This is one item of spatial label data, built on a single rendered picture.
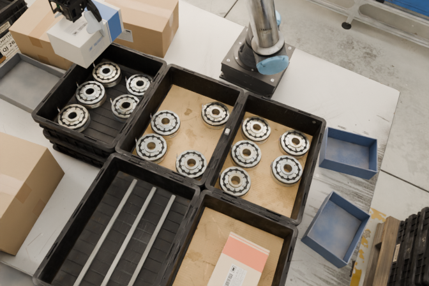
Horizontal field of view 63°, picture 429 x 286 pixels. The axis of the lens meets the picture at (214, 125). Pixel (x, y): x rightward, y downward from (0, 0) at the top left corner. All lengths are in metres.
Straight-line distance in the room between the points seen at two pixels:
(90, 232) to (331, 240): 0.79
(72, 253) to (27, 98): 0.72
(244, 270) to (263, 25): 0.73
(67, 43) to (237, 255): 0.77
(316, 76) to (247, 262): 0.96
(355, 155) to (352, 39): 1.69
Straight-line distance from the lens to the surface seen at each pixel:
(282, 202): 1.18
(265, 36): 1.19
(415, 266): 1.84
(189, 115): 1.28
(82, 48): 1.11
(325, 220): 1.35
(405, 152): 2.59
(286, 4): 3.18
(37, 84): 1.63
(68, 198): 1.34
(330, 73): 1.73
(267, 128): 1.26
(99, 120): 1.30
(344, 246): 1.35
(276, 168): 1.19
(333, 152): 1.48
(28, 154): 1.22
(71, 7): 1.06
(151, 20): 1.57
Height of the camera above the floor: 1.90
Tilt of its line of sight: 58 degrees down
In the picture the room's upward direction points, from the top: 9 degrees clockwise
